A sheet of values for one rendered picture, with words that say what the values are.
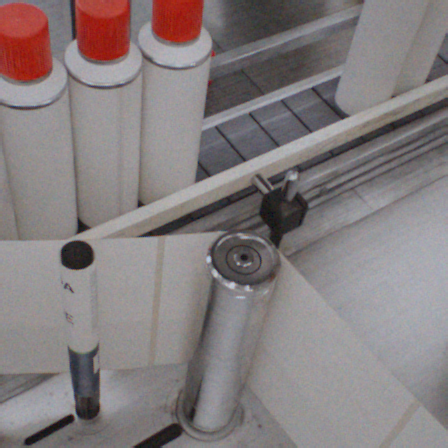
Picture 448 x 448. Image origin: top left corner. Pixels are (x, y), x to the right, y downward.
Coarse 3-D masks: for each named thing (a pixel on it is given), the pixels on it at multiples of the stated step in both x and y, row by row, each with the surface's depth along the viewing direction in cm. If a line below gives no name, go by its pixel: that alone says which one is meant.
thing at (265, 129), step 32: (288, 96) 73; (320, 96) 73; (224, 128) 69; (256, 128) 70; (288, 128) 70; (320, 128) 71; (384, 128) 72; (224, 160) 67; (320, 160) 68; (256, 192) 65
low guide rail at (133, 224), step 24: (408, 96) 69; (432, 96) 71; (360, 120) 67; (384, 120) 69; (288, 144) 64; (312, 144) 64; (336, 144) 67; (240, 168) 62; (264, 168) 62; (192, 192) 60; (216, 192) 61; (120, 216) 57; (144, 216) 58; (168, 216) 59
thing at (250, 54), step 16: (336, 16) 68; (352, 16) 68; (288, 32) 66; (304, 32) 66; (320, 32) 67; (336, 32) 68; (240, 48) 64; (256, 48) 64; (272, 48) 65; (288, 48) 66; (224, 64) 62; (240, 64) 64; (208, 80) 63
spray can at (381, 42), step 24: (384, 0) 61; (408, 0) 61; (360, 24) 65; (384, 24) 63; (408, 24) 63; (360, 48) 66; (384, 48) 65; (408, 48) 66; (360, 72) 67; (384, 72) 67; (336, 96) 72; (360, 96) 69; (384, 96) 69
